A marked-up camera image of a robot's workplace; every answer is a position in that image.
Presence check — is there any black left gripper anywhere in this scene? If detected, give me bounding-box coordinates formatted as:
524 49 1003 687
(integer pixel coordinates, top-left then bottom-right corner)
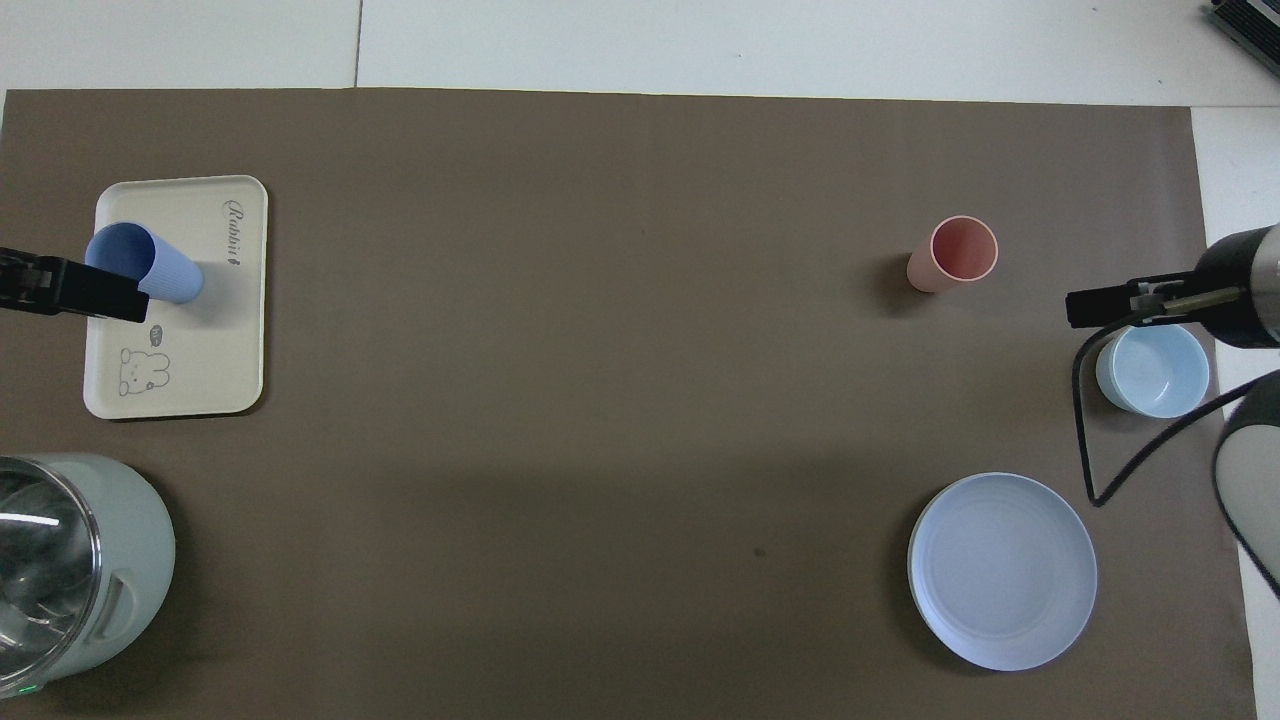
0 247 150 324

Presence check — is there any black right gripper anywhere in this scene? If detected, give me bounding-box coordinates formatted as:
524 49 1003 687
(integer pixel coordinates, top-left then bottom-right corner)
1064 226 1273 350

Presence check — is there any blue ribbed cup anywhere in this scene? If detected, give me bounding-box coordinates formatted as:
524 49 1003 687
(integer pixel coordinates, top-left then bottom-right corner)
84 221 207 306

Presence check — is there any pink cup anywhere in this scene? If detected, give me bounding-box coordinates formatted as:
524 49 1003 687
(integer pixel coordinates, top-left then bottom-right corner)
906 214 1001 295

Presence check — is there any cream tray with bear print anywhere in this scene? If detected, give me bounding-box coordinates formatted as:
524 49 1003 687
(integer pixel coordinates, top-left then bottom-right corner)
82 174 270 421

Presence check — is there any light blue bowl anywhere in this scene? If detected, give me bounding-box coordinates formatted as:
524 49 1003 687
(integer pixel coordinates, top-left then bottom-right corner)
1094 322 1212 420

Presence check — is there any mint green cooking pot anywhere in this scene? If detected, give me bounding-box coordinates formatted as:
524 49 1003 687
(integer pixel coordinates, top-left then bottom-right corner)
0 452 178 702

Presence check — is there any glass pot lid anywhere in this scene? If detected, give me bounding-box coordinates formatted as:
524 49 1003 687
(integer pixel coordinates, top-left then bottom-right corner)
0 457 104 653

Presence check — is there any blue round plate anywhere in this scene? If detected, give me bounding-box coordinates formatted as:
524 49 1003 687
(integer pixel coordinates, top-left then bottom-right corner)
906 471 1100 674

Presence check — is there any dark device corner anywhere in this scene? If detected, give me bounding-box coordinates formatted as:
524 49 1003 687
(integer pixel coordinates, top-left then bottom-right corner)
1204 0 1280 53

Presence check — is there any brown table mat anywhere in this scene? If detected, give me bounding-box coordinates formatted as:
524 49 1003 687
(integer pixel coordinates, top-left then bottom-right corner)
0 87 1260 720

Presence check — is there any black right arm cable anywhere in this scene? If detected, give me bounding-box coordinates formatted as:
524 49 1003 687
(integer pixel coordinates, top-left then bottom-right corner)
1071 324 1280 509

